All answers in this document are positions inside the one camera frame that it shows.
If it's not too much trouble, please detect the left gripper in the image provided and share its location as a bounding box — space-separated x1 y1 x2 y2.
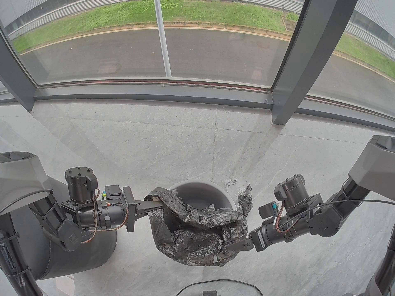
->
96 186 166 232

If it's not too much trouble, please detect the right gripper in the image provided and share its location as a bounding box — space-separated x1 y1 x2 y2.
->
228 217 292 253

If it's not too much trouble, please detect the black plastic bag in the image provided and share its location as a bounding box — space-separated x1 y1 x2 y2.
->
145 187 250 267

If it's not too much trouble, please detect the crumpled black plastic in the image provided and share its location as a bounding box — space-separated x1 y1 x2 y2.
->
235 183 254 220

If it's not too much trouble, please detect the white trash bin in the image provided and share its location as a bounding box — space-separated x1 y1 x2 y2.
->
167 180 239 222

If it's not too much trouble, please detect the clear printed wrapper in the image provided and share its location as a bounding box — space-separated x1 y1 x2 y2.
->
223 177 248 194

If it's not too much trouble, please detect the window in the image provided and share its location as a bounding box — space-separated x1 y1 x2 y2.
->
0 0 395 126

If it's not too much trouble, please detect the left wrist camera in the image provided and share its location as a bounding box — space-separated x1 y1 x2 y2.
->
103 185 124 203

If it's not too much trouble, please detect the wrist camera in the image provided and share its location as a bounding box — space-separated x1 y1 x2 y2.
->
259 201 278 220
103 185 124 203

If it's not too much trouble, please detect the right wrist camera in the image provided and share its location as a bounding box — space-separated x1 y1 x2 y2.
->
259 201 278 220

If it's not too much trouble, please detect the black cable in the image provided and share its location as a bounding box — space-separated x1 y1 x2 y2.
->
315 198 395 211
0 189 55 216
184 280 263 296

